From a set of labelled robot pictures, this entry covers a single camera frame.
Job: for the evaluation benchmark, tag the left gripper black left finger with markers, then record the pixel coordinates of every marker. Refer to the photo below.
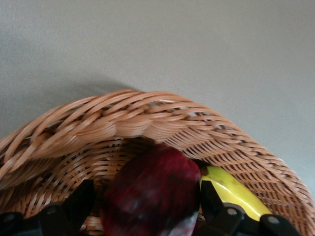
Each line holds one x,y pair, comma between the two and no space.
78,201

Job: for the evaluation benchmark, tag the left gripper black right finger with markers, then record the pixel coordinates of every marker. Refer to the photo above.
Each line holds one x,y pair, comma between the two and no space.
211,201

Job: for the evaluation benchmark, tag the yellow banana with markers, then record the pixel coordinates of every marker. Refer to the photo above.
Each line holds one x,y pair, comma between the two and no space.
233,189

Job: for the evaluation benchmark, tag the dark red apple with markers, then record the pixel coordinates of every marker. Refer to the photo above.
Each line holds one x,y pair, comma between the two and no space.
147,191

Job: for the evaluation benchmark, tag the brown woven wicker basket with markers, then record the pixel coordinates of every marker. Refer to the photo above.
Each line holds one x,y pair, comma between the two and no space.
147,123

